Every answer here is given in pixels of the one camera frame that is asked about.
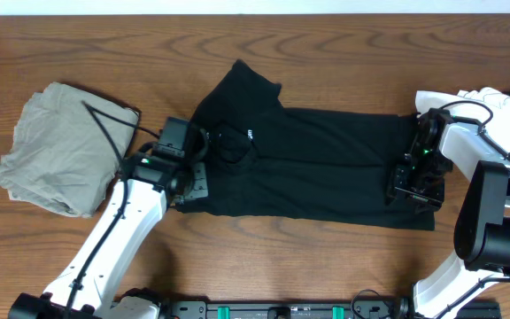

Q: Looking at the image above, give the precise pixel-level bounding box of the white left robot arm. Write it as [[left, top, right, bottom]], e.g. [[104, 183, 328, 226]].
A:
[[8, 152, 207, 319]]

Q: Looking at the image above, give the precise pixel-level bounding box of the black polo shirt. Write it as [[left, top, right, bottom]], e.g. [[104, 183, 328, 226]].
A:
[[176, 60, 435, 230]]

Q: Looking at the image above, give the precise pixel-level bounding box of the white garment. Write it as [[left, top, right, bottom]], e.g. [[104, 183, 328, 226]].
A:
[[415, 87, 510, 152]]

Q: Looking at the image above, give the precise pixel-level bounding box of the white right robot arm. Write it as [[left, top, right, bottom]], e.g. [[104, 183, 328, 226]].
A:
[[364, 115, 510, 318]]

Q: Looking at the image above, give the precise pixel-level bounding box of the folded beige cloth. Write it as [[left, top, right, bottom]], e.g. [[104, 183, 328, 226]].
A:
[[0, 82, 139, 217]]

